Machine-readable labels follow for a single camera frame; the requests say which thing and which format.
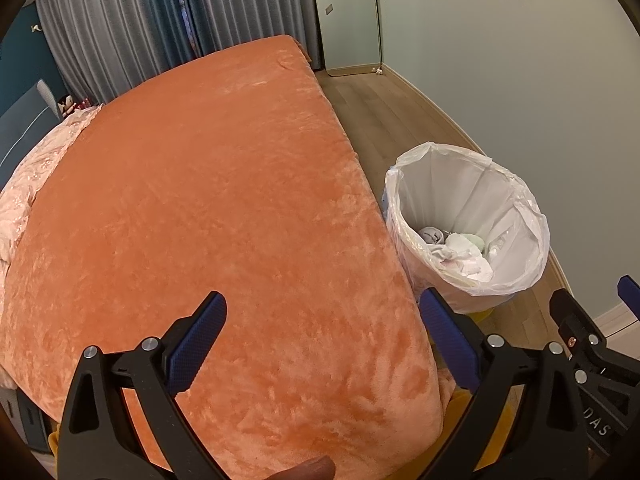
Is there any trash in bin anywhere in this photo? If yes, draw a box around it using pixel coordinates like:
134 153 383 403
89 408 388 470
418 226 494 283

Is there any white lined trash bin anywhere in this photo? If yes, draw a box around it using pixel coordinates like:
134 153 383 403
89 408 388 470
383 142 550 314

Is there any person's left hand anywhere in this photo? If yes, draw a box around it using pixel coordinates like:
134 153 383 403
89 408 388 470
267 456 336 480

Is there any pink satin quilt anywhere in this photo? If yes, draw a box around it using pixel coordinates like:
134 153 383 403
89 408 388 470
0 104 104 266

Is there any orange velvet bed blanket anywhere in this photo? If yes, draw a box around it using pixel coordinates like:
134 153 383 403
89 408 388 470
1 36 452 479

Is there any blue padded headboard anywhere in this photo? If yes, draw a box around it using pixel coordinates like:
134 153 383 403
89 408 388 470
0 79 61 188

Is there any stuffed toy by headboard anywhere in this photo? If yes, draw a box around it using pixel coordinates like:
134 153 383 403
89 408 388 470
58 94 92 118

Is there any gold framed floor mirror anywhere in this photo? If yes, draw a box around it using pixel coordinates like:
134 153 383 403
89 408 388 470
316 0 382 77

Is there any grey pleated curtain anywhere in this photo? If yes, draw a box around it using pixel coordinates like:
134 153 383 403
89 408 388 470
36 0 323 103

